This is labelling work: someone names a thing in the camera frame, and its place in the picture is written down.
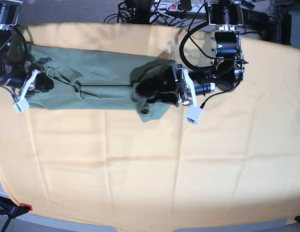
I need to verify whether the black cable bundle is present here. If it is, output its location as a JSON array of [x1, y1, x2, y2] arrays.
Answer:
[[101, 0, 184, 27]]

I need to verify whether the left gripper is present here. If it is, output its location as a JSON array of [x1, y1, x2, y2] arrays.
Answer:
[[136, 64, 197, 107]]

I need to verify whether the blue and red clamp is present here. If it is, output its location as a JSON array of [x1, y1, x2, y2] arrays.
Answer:
[[0, 196, 32, 232]]

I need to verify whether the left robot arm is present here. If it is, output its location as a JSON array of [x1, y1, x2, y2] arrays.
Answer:
[[135, 0, 247, 106]]

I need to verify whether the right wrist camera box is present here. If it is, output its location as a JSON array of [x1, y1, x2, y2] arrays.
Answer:
[[13, 99, 30, 114]]

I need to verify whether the black box on floor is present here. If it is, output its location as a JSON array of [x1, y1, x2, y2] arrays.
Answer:
[[281, 12, 292, 45]]

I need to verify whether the white power strip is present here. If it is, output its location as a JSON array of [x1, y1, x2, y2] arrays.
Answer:
[[151, 1, 206, 14]]

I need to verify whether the black power adapter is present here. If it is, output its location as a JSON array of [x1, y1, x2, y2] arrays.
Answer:
[[242, 8, 270, 27]]

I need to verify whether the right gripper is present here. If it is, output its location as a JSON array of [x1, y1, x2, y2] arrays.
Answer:
[[18, 61, 54, 101]]

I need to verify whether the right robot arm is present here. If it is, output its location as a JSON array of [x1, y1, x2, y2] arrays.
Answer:
[[0, 0, 54, 102]]

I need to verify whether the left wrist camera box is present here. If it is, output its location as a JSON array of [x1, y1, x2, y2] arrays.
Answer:
[[185, 105, 204, 125]]

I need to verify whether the yellow tablecloth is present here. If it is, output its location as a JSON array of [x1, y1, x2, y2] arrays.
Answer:
[[0, 38, 300, 232]]

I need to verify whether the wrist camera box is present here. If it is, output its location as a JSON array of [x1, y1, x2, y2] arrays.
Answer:
[[185, 105, 204, 125], [13, 99, 30, 114]]

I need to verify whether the green T-shirt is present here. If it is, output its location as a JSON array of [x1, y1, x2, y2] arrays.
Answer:
[[26, 45, 175, 122]]

